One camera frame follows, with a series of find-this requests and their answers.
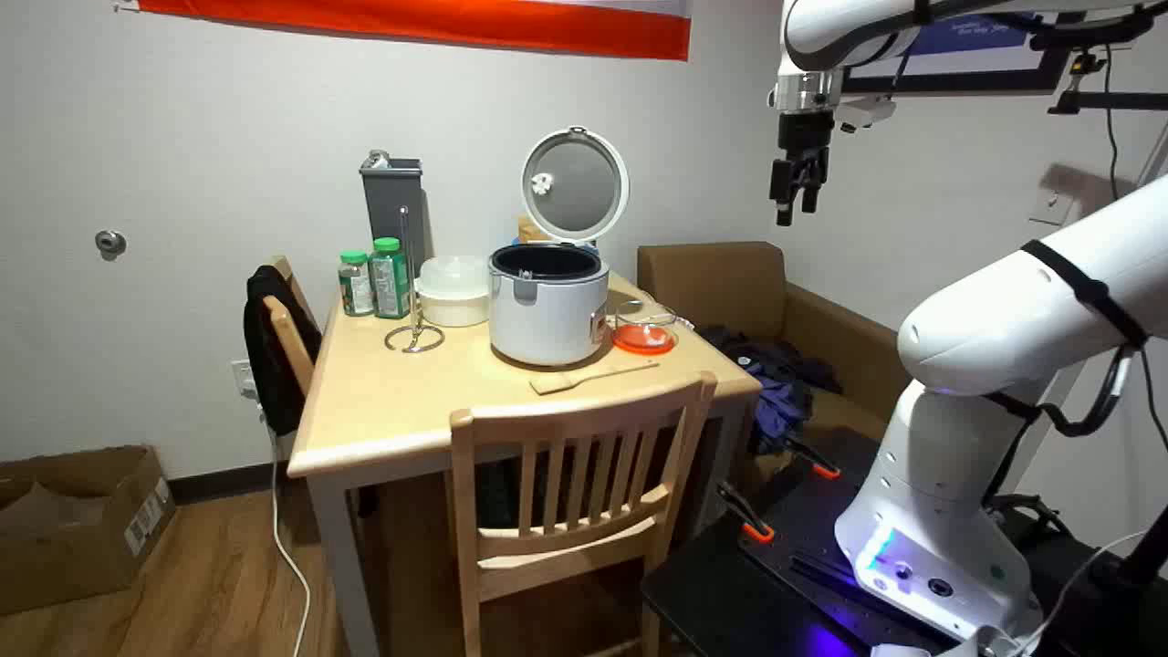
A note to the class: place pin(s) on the brown sofa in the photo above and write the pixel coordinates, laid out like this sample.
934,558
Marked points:
716,286

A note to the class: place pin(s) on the light wooden table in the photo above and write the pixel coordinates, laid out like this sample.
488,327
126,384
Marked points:
389,408

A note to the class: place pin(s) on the tall green bottle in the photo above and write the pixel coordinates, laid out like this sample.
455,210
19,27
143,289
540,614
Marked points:
390,282

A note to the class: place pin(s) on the white rice cooker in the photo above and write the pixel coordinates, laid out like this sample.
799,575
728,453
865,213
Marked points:
547,311

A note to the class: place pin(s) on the purple clothes pile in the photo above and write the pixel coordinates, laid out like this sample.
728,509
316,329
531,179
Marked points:
777,389

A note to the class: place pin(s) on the red wall banner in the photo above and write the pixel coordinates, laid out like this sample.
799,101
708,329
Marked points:
425,24

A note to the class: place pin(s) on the wooden chair with jacket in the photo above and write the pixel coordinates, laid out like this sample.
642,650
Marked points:
292,344

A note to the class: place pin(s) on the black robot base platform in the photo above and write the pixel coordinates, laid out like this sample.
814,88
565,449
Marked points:
754,598

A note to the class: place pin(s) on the wooden spatula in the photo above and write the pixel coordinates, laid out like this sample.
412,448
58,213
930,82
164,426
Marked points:
590,378

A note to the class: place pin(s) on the small green bottle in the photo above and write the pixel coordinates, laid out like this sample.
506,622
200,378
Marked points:
356,286

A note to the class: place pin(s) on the wooden slat-back chair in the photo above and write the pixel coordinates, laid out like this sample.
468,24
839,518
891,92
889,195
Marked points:
571,479

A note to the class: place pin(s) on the white plastic container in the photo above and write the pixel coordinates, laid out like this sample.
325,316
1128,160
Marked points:
455,295

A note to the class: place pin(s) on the brown cardboard box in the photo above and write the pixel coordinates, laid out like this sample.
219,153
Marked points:
74,524

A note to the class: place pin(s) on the black framed monitor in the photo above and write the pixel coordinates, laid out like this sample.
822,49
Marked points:
960,55

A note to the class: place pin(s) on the grey plastic bin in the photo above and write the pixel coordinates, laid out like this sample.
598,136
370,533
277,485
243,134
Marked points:
400,206

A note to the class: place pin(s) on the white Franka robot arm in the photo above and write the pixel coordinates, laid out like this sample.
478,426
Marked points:
1033,319

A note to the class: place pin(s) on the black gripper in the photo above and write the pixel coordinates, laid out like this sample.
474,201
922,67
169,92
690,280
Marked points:
803,136

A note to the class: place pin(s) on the grey wall hook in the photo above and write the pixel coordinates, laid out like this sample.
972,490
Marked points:
109,247

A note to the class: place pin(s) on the white wall switch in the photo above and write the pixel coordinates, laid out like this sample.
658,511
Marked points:
1053,206

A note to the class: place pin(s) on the black jacket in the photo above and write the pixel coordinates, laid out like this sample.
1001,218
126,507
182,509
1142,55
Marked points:
270,353

